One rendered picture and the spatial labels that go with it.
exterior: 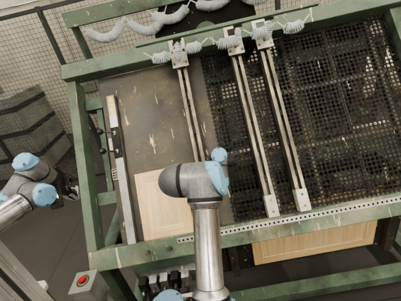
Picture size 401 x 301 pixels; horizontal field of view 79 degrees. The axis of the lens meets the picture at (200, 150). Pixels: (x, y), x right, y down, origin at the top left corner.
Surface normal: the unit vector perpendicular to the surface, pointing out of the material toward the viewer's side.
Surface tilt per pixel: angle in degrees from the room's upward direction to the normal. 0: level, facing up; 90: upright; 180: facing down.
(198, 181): 50
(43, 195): 90
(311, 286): 0
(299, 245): 90
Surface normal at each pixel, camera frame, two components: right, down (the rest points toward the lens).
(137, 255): -0.08, -0.14
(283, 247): 0.06, 0.48
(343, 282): -0.20, -0.85
